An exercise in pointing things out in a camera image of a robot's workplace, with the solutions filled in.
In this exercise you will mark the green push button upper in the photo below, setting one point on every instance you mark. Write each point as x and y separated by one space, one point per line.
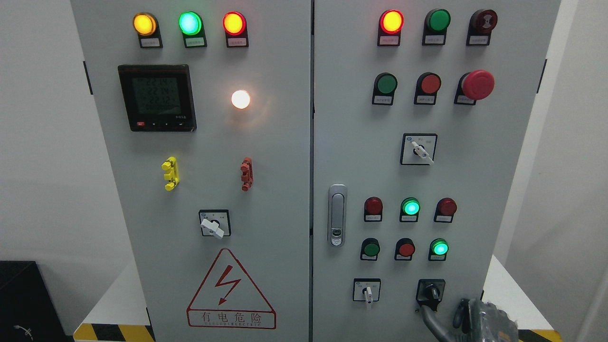
384 88

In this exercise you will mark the grey electrical control cabinet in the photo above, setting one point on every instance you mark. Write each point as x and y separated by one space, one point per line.
310 68

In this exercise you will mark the green push button lower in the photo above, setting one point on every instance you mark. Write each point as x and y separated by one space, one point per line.
370 249

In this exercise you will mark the black box with cable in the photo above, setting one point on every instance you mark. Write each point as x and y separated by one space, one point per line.
27 313

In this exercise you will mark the dark red indicator left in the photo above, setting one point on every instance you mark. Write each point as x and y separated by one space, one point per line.
373 210

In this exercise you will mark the red emergency stop mushroom button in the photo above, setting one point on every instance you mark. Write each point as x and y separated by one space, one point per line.
474 86

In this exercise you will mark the black digital power meter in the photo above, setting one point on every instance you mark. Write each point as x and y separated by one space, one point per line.
158 98

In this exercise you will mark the green unlit indicator light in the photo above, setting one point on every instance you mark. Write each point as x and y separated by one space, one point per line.
435 27

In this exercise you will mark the red amber indicator light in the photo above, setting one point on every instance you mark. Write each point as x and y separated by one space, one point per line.
235 27

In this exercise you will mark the red push button lower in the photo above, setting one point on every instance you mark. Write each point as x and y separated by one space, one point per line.
404 249

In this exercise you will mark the white-handled selector switch upper right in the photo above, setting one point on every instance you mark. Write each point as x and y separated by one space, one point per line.
418 148

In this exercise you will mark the red electric hazard warning sticker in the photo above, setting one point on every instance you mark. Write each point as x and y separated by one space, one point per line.
229 298

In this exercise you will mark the white platform with hazard stripes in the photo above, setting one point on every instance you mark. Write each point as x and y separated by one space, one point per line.
121 314

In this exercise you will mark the dark red indicator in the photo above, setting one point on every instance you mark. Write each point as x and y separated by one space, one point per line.
373 210
445 210

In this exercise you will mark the white-handled selector switch lower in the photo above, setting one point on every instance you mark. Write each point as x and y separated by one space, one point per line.
366 290

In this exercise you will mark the white-handled selector switch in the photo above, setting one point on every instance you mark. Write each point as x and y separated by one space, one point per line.
366 290
418 148

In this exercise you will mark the yellow terminal connector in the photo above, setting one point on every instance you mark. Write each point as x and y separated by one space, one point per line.
171 173

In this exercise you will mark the white-handled selector switch left door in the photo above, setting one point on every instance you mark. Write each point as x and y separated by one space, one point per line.
215 223

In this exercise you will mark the red terminal connector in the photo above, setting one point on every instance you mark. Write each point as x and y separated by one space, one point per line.
246 174

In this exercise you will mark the dark red indicator right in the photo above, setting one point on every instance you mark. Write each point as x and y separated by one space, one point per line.
445 210

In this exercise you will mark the green lit indicator light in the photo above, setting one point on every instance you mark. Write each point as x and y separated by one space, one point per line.
192 30

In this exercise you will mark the black rotary knob switch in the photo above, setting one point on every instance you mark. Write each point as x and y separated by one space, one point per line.
430 293

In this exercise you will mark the amber indicator light top left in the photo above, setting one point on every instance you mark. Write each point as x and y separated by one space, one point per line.
148 31

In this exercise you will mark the red push button upper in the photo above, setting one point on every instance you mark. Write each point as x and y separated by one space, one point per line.
427 87

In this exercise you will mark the white glowing indicator lamp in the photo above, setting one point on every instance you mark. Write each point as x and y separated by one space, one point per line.
241 99

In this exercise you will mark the silver cabinet door latch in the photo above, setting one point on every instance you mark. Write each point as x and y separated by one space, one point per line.
337 200

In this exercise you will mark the red lit indicator right door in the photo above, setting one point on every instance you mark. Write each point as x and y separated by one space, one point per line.
389 28

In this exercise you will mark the dark red buzzer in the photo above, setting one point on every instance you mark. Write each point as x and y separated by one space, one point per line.
481 25

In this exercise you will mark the green lit push button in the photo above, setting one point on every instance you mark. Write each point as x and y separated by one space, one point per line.
438 250

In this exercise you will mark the green lit indicator middle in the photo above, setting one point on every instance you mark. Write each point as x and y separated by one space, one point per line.
410 208

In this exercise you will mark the red push button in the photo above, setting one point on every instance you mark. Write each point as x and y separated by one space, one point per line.
404 249
427 87

